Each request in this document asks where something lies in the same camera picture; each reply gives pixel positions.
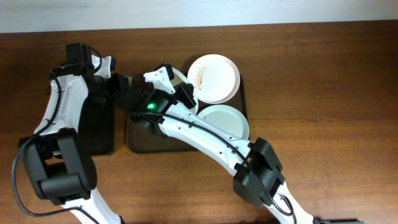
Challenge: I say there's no brown plastic serving tray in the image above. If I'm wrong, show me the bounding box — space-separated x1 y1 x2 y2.
126 78 248 154

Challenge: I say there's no white plate top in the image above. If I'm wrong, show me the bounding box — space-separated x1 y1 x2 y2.
187 54 241 104

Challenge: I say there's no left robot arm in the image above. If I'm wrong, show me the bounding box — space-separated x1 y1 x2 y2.
14 43 144 223

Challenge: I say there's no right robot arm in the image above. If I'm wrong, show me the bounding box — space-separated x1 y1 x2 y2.
132 64 316 223

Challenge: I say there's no pale blue plate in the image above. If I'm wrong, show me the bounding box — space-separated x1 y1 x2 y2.
197 105 250 139

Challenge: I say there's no black rectangular tray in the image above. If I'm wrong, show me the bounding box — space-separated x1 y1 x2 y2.
78 78 115 156

